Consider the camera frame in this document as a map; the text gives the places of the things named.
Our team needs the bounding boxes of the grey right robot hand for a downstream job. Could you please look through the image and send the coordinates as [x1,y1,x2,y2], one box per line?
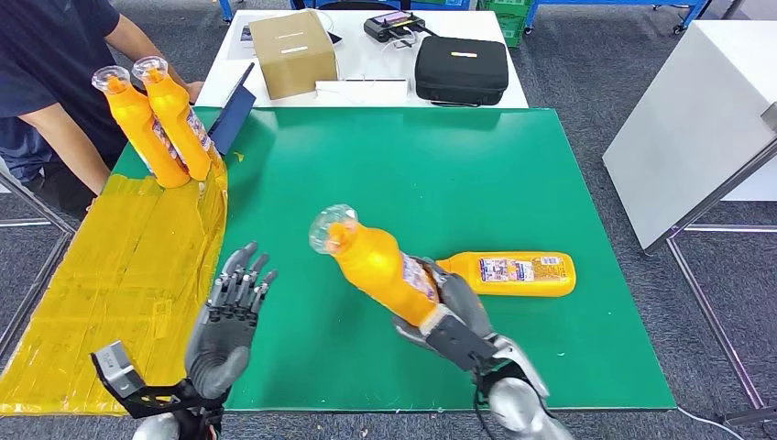
[391,256,496,354]

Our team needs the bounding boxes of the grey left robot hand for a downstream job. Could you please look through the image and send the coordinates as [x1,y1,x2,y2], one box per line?
[183,241,280,401]

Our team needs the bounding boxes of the orange bottle with clear cap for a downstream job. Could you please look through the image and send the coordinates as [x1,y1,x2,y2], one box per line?
[91,64,192,190]
[131,55,223,182]
[435,251,578,299]
[308,203,442,329]

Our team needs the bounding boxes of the dark blue tablet case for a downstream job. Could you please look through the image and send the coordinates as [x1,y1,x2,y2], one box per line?
[207,61,257,157]

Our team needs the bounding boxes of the printed paper sheet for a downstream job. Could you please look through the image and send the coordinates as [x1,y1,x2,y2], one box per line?
[227,24,255,61]

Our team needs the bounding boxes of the brown cardboard box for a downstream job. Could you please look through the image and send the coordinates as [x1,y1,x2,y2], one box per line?
[248,8,339,102]

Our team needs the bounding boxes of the green work table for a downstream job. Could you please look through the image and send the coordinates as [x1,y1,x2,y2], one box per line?
[112,105,678,414]

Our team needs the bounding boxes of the yellow taped sheet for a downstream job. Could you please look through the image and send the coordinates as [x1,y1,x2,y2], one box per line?
[0,159,231,417]

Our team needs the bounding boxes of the person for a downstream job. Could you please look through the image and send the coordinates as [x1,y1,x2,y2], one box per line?
[0,0,206,220]

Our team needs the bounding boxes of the white flat box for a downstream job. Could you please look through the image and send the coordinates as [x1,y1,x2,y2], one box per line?
[314,79,410,107]

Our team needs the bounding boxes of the black remote controller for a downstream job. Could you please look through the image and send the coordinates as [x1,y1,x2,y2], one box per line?
[363,10,427,44]

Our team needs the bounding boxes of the black carrying case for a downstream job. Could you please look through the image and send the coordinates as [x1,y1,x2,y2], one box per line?
[414,35,509,108]

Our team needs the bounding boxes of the green plastic crate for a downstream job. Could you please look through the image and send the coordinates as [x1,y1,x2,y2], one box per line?
[476,0,531,49]

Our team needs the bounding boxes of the grey metal table legs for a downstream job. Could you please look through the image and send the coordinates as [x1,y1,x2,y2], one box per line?
[666,221,777,426]

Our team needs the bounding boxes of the white side table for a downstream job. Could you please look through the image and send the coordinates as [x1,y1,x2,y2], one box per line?
[602,19,777,253]

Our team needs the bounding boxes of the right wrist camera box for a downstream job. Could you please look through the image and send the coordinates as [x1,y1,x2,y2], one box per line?
[419,305,499,373]

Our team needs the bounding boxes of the grey metal frame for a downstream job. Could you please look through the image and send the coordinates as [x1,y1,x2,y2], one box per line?
[0,170,77,359]

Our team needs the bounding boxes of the white floor cable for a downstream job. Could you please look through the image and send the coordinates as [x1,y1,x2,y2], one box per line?
[676,405,748,440]

